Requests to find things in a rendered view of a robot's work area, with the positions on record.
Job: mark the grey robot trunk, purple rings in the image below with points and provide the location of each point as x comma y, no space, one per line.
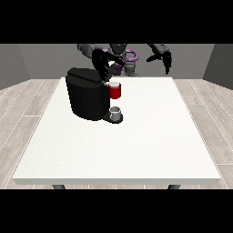
129,69

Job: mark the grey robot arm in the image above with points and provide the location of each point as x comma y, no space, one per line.
159,47
86,48

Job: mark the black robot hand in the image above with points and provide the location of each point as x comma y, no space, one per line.
99,59
167,57

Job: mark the small grey cup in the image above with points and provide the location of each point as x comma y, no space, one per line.
115,114

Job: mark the black coffee machine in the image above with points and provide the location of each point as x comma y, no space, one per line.
86,97

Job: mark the red pod holder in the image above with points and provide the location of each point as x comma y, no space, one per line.
115,92

